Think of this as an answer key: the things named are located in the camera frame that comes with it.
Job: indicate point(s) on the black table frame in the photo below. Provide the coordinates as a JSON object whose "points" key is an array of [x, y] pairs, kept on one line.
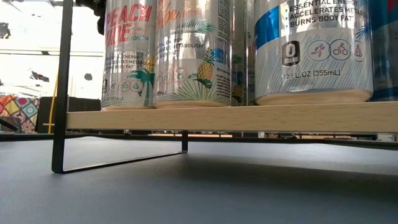
{"points": [[25, 137]]}

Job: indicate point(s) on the black background cabinet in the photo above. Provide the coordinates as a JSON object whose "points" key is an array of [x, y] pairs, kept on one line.
{"points": [[81, 104]]}

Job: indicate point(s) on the white Celsius Peach Vibe can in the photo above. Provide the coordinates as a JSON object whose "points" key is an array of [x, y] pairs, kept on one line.
{"points": [[127, 62]]}

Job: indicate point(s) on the white Celsius Arctic Vibe can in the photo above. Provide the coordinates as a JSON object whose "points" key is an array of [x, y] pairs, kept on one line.
{"points": [[314, 68]]}

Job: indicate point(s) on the dark round ceiling fixture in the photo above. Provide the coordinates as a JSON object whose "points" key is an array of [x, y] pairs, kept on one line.
{"points": [[4, 31], [88, 76]]}

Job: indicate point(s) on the linear ceiling light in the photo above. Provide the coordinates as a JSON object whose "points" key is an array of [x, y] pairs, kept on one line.
{"points": [[31, 53]]}

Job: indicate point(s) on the wooden shelf black metal frame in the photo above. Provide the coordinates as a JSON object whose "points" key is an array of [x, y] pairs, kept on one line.
{"points": [[217, 118]]}

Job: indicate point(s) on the colourful patchwork cloth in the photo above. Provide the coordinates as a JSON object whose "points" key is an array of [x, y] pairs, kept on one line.
{"points": [[18, 109]]}

